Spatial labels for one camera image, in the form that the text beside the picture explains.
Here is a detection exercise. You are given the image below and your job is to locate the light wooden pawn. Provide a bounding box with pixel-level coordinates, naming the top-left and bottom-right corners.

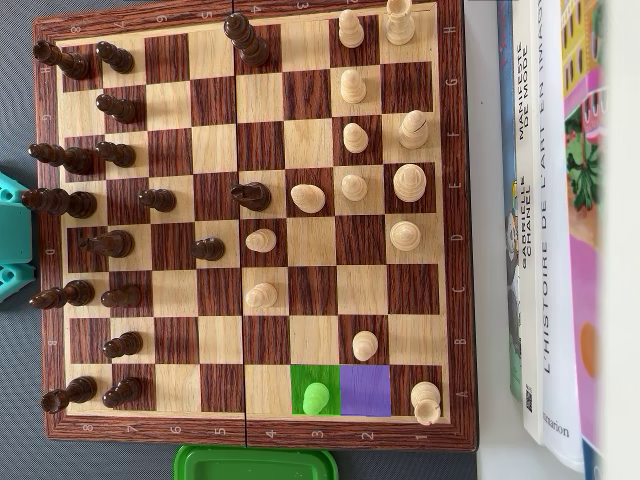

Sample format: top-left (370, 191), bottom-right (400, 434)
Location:
top-left (339, 68), bottom-right (369, 105)
top-left (244, 228), bottom-right (278, 254)
top-left (342, 122), bottom-right (370, 155)
top-left (302, 382), bottom-right (331, 417)
top-left (244, 282), bottom-right (279, 310)
top-left (351, 329), bottom-right (380, 363)
top-left (340, 173), bottom-right (370, 203)
top-left (337, 9), bottom-right (366, 50)

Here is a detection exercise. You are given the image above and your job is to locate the dark wooden knight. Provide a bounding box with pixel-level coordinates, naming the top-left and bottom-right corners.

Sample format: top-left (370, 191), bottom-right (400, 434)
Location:
top-left (77, 229), bottom-right (136, 259)
top-left (229, 181), bottom-right (273, 212)

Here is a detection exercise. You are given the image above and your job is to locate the light wooden king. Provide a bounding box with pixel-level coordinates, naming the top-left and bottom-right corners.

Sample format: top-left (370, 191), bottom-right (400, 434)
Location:
top-left (392, 163), bottom-right (428, 204)

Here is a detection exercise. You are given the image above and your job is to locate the dark wooden pawn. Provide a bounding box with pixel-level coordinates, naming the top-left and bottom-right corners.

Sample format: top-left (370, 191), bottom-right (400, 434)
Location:
top-left (193, 237), bottom-right (227, 262)
top-left (94, 41), bottom-right (136, 75)
top-left (95, 93), bottom-right (138, 125)
top-left (100, 284), bottom-right (143, 309)
top-left (102, 331), bottom-right (145, 360)
top-left (95, 141), bottom-right (138, 169)
top-left (138, 188), bottom-right (178, 213)
top-left (101, 376), bottom-right (144, 409)

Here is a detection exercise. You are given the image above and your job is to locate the wooden folding chessboard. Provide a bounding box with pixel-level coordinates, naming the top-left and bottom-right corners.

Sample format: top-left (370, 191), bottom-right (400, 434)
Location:
top-left (31, 0), bottom-right (477, 454)

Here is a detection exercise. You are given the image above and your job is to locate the light wooden rook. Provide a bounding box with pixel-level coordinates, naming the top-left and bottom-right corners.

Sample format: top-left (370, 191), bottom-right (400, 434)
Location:
top-left (385, 0), bottom-right (417, 47)
top-left (410, 380), bottom-right (443, 428)

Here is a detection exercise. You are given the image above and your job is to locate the blue spine book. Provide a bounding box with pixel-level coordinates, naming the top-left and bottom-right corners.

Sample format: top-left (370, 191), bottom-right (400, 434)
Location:
top-left (496, 0), bottom-right (526, 404)

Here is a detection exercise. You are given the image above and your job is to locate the dark wooden queen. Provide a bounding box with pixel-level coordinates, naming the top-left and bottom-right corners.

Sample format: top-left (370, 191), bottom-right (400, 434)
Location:
top-left (222, 13), bottom-right (272, 68)

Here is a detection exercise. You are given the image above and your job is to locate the white Gabrielle Chanel book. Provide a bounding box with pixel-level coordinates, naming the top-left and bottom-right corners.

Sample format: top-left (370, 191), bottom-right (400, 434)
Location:
top-left (509, 0), bottom-right (547, 447)

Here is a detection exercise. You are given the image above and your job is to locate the white art history book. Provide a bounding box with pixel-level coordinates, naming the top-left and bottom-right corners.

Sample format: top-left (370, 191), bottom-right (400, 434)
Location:
top-left (535, 0), bottom-right (587, 474)

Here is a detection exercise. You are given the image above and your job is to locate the green plastic lid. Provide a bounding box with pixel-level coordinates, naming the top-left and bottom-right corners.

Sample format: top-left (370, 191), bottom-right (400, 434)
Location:
top-left (173, 443), bottom-right (339, 480)

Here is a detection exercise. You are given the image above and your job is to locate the dark wooden bishop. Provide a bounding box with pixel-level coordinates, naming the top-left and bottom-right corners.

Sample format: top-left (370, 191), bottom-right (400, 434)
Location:
top-left (29, 279), bottom-right (96, 310)
top-left (27, 142), bottom-right (96, 176)

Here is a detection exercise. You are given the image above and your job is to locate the dark wooden king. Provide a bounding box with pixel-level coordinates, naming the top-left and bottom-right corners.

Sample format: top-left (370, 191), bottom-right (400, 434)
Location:
top-left (20, 187), bottom-right (99, 220)

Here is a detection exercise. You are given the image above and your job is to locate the pink colourful book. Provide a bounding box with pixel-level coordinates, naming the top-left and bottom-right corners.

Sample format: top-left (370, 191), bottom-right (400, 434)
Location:
top-left (558, 0), bottom-right (610, 480)

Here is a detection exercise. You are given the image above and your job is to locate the dark wooden rook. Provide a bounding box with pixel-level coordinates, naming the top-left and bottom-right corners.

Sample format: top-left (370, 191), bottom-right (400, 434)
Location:
top-left (40, 375), bottom-right (99, 415)
top-left (32, 39), bottom-right (93, 81)

